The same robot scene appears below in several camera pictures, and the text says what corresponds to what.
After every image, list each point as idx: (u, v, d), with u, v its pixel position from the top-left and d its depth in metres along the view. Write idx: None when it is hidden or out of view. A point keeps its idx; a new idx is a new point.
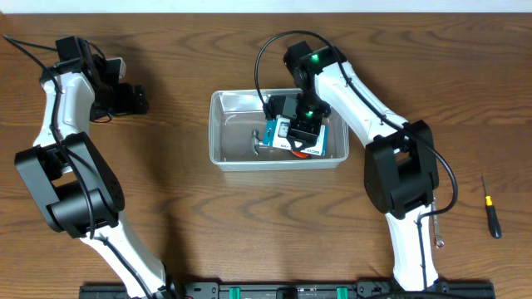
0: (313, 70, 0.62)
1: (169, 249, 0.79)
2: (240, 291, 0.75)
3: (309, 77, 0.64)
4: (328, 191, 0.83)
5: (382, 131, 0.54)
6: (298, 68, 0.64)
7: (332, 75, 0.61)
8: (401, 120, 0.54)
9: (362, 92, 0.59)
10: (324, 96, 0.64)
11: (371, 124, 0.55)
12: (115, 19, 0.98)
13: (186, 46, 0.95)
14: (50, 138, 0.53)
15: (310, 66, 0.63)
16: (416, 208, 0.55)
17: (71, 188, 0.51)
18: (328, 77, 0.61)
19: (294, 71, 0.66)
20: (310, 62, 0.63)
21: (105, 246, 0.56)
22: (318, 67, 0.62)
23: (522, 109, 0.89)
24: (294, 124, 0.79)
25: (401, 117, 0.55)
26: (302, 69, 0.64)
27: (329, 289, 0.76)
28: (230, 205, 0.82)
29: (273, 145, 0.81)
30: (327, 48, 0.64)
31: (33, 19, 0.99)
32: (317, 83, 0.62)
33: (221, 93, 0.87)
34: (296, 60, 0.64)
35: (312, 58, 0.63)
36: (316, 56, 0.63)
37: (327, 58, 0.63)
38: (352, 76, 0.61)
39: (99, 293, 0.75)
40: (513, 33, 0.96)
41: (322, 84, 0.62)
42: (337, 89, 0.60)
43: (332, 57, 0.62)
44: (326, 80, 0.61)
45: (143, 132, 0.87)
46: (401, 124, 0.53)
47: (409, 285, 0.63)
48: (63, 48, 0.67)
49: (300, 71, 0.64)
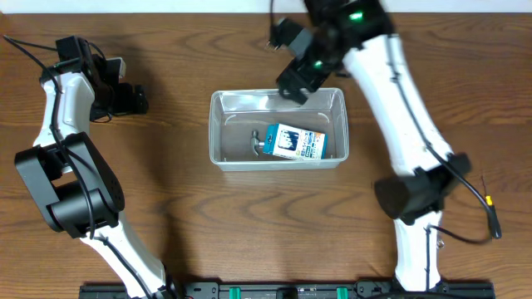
0: (351, 34, 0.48)
1: (169, 249, 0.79)
2: (240, 291, 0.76)
3: (342, 40, 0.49)
4: (328, 191, 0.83)
5: (425, 159, 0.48)
6: (328, 24, 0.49)
7: (376, 57, 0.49)
8: (446, 149, 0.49)
9: (407, 95, 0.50)
10: (352, 71, 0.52)
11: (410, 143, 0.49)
12: (115, 18, 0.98)
13: (186, 46, 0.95)
14: (50, 138, 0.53)
15: (347, 22, 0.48)
16: (426, 214, 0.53)
17: (71, 189, 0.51)
18: (371, 61, 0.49)
19: (322, 26, 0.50)
20: (347, 17, 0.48)
21: (105, 246, 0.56)
22: (357, 31, 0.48)
23: (522, 109, 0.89)
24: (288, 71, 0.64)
25: (445, 143, 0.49)
26: (333, 25, 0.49)
27: (329, 289, 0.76)
28: (230, 205, 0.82)
29: (273, 154, 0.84)
30: (373, 6, 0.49)
31: (33, 19, 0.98)
32: (352, 57, 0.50)
33: (221, 93, 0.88)
34: (329, 12, 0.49)
35: (352, 17, 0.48)
36: (357, 14, 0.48)
37: (372, 18, 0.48)
38: (400, 66, 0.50)
39: (99, 293, 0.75)
40: (514, 33, 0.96)
41: (359, 64, 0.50)
42: (377, 80, 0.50)
43: (376, 17, 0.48)
44: (366, 59, 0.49)
45: (143, 132, 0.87)
46: (445, 155, 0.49)
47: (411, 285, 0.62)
48: (64, 49, 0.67)
49: (332, 27, 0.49)
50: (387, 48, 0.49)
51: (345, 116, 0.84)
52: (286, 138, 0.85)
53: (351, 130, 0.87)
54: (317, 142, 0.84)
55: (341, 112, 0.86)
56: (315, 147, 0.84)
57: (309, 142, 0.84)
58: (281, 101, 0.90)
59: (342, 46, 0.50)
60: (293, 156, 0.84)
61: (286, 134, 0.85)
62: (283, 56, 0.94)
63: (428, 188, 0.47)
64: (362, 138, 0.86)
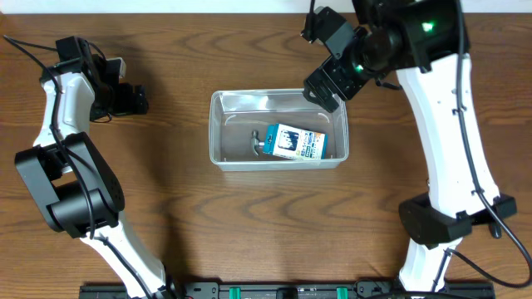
0: (419, 46, 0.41)
1: (169, 249, 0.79)
2: (240, 291, 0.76)
3: (405, 50, 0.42)
4: (328, 191, 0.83)
5: (470, 203, 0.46)
6: (393, 30, 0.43)
7: (441, 84, 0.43)
8: (493, 191, 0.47)
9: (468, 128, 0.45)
10: (405, 89, 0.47)
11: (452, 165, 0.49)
12: (115, 19, 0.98)
13: (186, 46, 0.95)
14: (50, 138, 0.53)
15: (416, 31, 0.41)
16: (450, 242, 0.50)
17: (71, 188, 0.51)
18: (436, 87, 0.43)
19: (381, 31, 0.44)
20: (415, 24, 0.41)
21: (105, 246, 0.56)
22: (426, 42, 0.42)
23: (522, 109, 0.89)
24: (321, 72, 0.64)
25: (493, 185, 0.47)
26: (396, 31, 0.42)
27: (329, 289, 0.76)
28: (230, 205, 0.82)
29: (273, 154, 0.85)
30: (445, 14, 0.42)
31: (33, 19, 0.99)
32: (412, 75, 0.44)
33: (221, 93, 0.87)
34: (391, 15, 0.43)
35: (424, 29, 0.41)
36: (431, 25, 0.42)
37: (444, 29, 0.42)
38: (465, 94, 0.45)
39: (99, 294, 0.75)
40: (514, 33, 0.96)
41: (420, 87, 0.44)
42: (440, 106, 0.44)
43: (448, 26, 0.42)
44: (430, 80, 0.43)
45: (143, 132, 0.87)
46: (492, 199, 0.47)
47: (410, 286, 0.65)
48: (64, 49, 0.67)
49: (395, 34, 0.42)
50: (457, 71, 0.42)
51: (345, 116, 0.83)
52: (286, 138, 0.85)
53: (351, 130, 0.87)
54: (317, 142, 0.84)
55: (341, 113, 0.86)
56: (315, 147, 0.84)
57: (310, 142, 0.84)
58: (281, 101, 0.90)
59: (401, 56, 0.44)
60: (293, 156, 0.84)
61: (286, 134, 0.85)
62: (283, 56, 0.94)
63: (467, 235, 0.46)
64: (362, 138, 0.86)
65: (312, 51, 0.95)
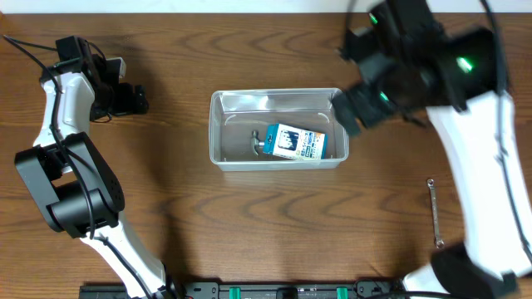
0: (455, 86, 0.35)
1: (169, 249, 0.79)
2: (240, 291, 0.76)
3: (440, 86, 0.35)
4: (328, 191, 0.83)
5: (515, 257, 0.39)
6: (426, 66, 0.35)
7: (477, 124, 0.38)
8: None
9: (514, 174, 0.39)
10: (438, 127, 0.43)
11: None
12: (115, 19, 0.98)
13: (186, 46, 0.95)
14: (50, 138, 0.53)
15: (451, 66, 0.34)
16: None
17: (71, 188, 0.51)
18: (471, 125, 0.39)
19: (408, 68, 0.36)
20: (450, 59, 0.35)
21: (105, 246, 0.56)
22: (461, 80, 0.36)
23: (522, 109, 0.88)
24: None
25: None
26: (431, 69, 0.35)
27: (329, 289, 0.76)
28: (230, 205, 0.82)
29: (273, 154, 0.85)
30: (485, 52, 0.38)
31: (33, 19, 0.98)
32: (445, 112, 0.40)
33: (221, 93, 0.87)
34: (421, 47, 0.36)
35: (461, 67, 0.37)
36: (469, 64, 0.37)
37: (480, 67, 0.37)
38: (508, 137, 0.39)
39: (99, 293, 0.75)
40: (514, 33, 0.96)
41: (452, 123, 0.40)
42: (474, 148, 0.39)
43: (484, 62, 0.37)
44: (464, 120, 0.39)
45: (143, 131, 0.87)
46: None
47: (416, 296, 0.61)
48: (64, 48, 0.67)
49: (430, 71, 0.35)
50: (498, 112, 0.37)
51: None
52: (286, 138, 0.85)
53: None
54: (317, 142, 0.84)
55: None
56: (315, 146, 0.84)
57: (310, 142, 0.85)
58: (282, 101, 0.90)
59: (436, 95, 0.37)
60: (293, 156, 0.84)
61: (286, 134, 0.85)
62: (283, 56, 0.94)
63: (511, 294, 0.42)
64: (362, 138, 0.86)
65: (312, 51, 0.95)
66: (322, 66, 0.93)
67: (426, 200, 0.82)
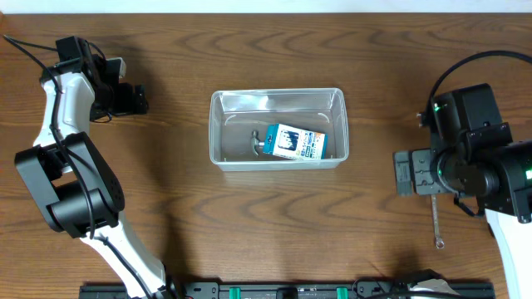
0: (519, 188, 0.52)
1: (169, 249, 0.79)
2: (240, 291, 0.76)
3: (501, 189, 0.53)
4: (328, 191, 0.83)
5: None
6: (491, 174, 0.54)
7: None
8: None
9: None
10: None
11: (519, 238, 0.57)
12: (115, 19, 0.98)
13: (186, 46, 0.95)
14: (50, 138, 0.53)
15: (516, 176, 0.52)
16: None
17: (70, 188, 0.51)
18: None
19: (477, 171, 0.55)
20: (514, 169, 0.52)
21: (105, 246, 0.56)
22: (523, 187, 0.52)
23: (522, 109, 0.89)
24: (417, 158, 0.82)
25: None
26: (495, 174, 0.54)
27: (328, 289, 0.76)
28: (230, 205, 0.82)
29: (273, 154, 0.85)
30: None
31: (33, 19, 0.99)
32: None
33: (221, 93, 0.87)
34: (493, 159, 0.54)
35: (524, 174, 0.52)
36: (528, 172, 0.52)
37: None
38: None
39: (99, 294, 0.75)
40: (514, 34, 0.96)
41: None
42: None
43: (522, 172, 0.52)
44: None
45: (143, 132, 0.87)
46: None
47: (416, 286, 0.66)
48: (64, 48, 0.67)
49: (492, 178, 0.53)
50: None
51: (345, 116, 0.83)
52: (286, 138, 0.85)
53: (352, 130, 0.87)
54: (317, 142, 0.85)
55: (341, 112, 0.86)
56: (315, 147, 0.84)
57: (310, 142, 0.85)
58: (281, 101, 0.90)
59: (500, 193, 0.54)
60: (293, 156, 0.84)
61: (286, 134, 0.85)
62: (283, 56, 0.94)
63: None
64: (362, 138, 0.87)
65: (312, 51, 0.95)
66: (322, 66, 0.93)
67: (426, 200, 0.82)
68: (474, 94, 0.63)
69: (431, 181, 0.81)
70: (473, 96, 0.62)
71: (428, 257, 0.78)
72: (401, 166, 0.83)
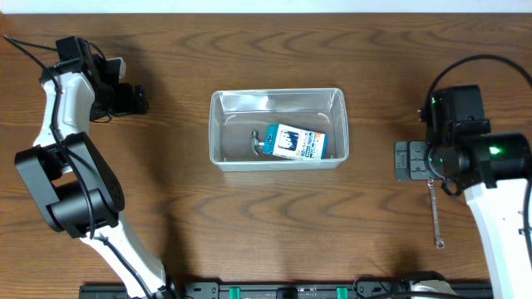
0: (486, 165, 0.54)
1: (169, 249, 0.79)
2: (240, 291, 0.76)
3: (473, 167, 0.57)
4: (328, 191, 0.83)
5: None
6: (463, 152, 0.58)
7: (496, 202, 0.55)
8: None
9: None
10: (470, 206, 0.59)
11: (508, 227, 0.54)
12: (115, 19, 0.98)
13: (186, 46, 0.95)
14: (50, 138, 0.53)
15: (483, 154, 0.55)
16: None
17: (70, 188, 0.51)
18: (496, 208, 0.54)
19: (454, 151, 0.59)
20: (483, 147, 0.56)
21: (105, 246, 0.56)
22: (490, 163, 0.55)
23: (522, 109, 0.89)
24: (414, 147, 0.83)
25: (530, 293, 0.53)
26: (468, 154, 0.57)
27: (328, 289, 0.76)
28: (230, 205, 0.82)
29: (273, 154, 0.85)
30: (509, 149, 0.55)
31: (33, 19, 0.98)
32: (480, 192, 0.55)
33: (221, 93, 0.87)
34: (468, 141, 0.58)
35: (491, 152, 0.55)
36: (495, 150, 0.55)
37: (508, 154, 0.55)
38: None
39: (99, 293, 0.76)
40: (514, 34, 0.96)
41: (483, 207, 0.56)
42: (499, 223, 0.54)
43: (492, 150, 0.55)
44: (493, 201, 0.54)
45: (143, 132, 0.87)
46: None
47: (416, 286, 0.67)
48: (64, 48, 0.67)
49: (465, 158, 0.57)
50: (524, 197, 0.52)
51: (345, 116, 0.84)
52: (286, 138, 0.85)
53: (352, 130, 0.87)
54: (317, 142, 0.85)
55: (341, 112, 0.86)
56: (315, 147, 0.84)
57: (310, 142, 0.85)
58: (281, 101, 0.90)
59: (471, 172, 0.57)
60: (293, 156, 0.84)
61: (286, 134, 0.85)
62: (283, 56, 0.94)
63: None
64: (362, 138, 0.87)
65: (312, 51, 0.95)
66: (322, 66, 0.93)
67: (426, 200, 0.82)
68: (464, 91, 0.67)
69: (425, 169, 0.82)
70: (463, 94, 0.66)
71: (428, 257, 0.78)
72: (398, 153, 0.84)
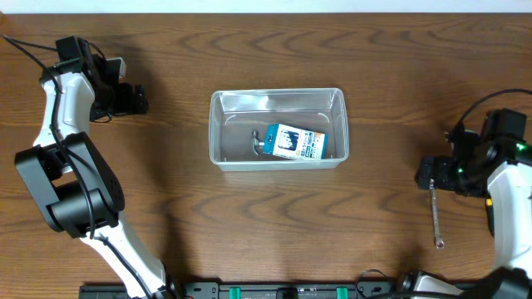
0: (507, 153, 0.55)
1: (169, 249, 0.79)
2: (240, 291, 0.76)
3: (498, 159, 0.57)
4: (328, 191, 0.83)
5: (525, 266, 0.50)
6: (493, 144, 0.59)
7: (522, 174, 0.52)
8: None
9: None
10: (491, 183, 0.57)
11: (523, 195, 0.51)
12: (115, 19, 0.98)
13: (186, 46, 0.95)
14: (50, 138, 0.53)
15: (509, 146, 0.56)
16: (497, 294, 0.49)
17: (70, 188, 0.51)
18: (516, 176, 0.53)
19: (484, 146, 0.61)
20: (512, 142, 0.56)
21: (105, 246, 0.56)
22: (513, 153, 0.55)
23: (522, 109, 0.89)
24: (441, 159, 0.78)
25: None
26: (496, 147, 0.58)
27: (329, 289, 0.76)
28: (230, 205, 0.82)
29: (273, 154, 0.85)
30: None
31: (33, 19, 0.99)
32: (501, 168, 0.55)
33: (221, 93, 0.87)
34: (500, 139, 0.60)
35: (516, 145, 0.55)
36: (521, 144, 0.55)
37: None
38: None
39: (99, 294, 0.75)
40: (514, 33, 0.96)
41: (504, 177, 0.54)
42: (515, 190, 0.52)
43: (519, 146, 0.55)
44: (515, 171, 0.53)
45: (143, 132, 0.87)
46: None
47: (419, 275, 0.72)
48: (64, 48, 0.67)
49: (493, 149, 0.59)
50: None
51: (345, 116, 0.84)
52: (286, 138, 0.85)
53: (352, 130, 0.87)
54: (317, 142, 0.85)
55: (341, 112, 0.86)
56: (315, 147, 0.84)
57: (310, 142, 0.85)
58: (281, 101, 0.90)
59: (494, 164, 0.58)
60: (293, 156, 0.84)
61: (286, 134, 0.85)
62: (283, 56, 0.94)
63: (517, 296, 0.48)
64: (362, 138, 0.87)
65: (312, 51, 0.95)
66: (322, 66, 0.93)
67: (426, 200, 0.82)
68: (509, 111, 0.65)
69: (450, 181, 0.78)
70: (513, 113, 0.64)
71: (428, 257, 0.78)
72: (426, 165, 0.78)
